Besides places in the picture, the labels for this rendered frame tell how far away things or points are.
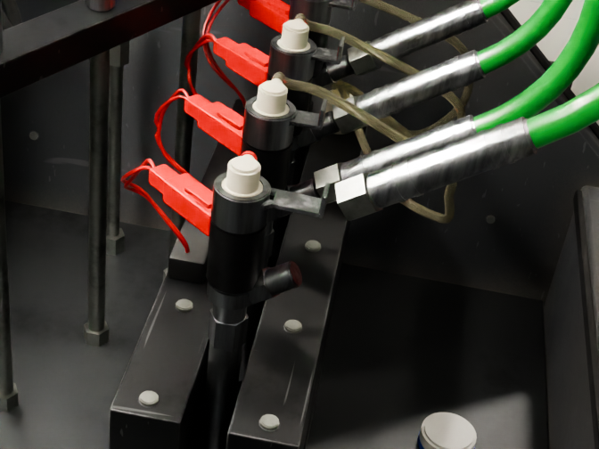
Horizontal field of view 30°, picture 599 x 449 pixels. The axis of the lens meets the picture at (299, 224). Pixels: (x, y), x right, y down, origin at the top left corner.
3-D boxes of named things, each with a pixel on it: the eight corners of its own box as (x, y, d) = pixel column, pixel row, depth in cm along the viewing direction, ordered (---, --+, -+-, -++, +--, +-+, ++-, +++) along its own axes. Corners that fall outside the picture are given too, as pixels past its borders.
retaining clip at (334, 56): (342, 54, 68) (345, 36, 67) (339, 67, 67) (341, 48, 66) (290, 45, 68) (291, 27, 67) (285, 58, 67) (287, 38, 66)
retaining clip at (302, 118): (324, 118, 61) (327, 98, 61) (320, 134, 60) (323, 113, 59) (266, 108, 62) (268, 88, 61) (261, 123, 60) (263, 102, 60)
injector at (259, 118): (288, 412, 72) (332, 131, 59) (213, 396, 72) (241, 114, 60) (295, 381, 74) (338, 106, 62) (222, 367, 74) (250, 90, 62)
